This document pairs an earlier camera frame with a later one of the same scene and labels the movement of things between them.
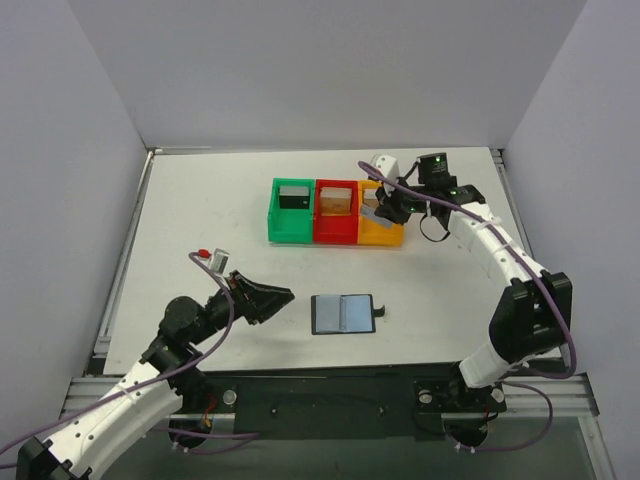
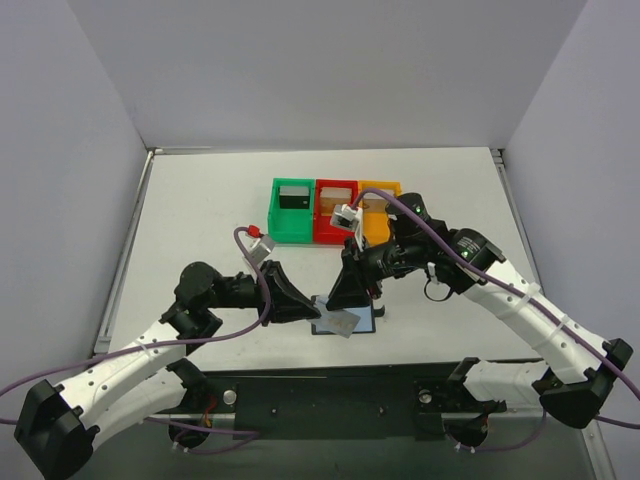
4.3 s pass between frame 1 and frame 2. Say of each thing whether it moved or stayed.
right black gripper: moved
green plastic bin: stayed
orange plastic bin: stayed
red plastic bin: stayed
